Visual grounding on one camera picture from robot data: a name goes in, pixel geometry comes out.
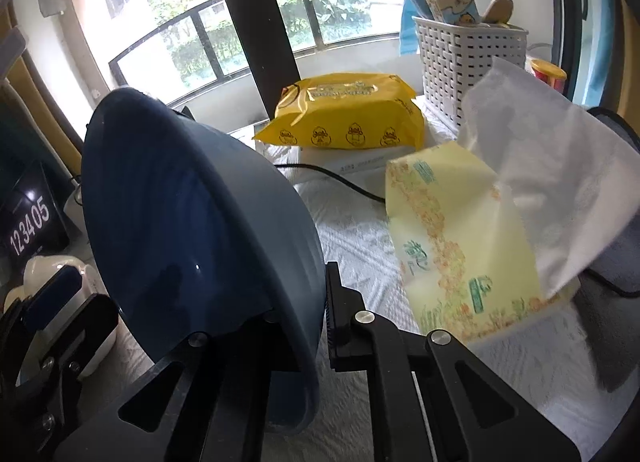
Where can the blue plastic bag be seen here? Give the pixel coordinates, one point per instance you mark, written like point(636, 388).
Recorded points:
point(412, 17)

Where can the dark blue bowl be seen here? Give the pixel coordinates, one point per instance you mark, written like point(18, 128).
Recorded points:
point(175, 217)

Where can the red can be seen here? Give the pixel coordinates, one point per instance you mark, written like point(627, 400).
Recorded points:
point(547, 74)

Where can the white woven plastic basket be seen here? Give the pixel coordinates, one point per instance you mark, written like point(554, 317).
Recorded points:
point(450, 67)

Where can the yellow wet wipes pack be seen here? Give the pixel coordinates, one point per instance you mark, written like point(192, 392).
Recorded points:
point(345, 117)

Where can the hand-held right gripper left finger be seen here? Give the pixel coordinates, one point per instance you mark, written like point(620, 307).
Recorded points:
point(220, 357)

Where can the yellow curtain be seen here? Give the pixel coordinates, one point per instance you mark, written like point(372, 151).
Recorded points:
point(631, 67)

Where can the white flat box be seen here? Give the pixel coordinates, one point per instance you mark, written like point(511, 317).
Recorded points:
point(360, 162)

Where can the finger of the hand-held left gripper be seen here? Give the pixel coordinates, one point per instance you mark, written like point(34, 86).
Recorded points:
point(30, 407)
point(55, 294)

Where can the white desk lamp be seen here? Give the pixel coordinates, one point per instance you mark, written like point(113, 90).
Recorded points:
point(42, 266)

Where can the balcony railing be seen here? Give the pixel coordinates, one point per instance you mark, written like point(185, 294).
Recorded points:
point(303, 12)

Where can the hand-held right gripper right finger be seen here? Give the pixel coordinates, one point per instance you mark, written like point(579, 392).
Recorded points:
point(334, 322)

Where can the wooden brush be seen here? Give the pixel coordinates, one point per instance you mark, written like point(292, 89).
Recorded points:
point(500, 7)

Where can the pale yellow tissue pack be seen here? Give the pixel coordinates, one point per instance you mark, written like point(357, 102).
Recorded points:
point(450, 222)

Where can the small duck tissue box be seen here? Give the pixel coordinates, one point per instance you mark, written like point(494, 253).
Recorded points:
point(452, 4)

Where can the black door frame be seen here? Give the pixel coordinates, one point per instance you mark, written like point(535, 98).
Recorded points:
point(245, 17)

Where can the black tablet with clock display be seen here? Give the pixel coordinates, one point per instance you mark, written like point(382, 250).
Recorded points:
point(30, 222)

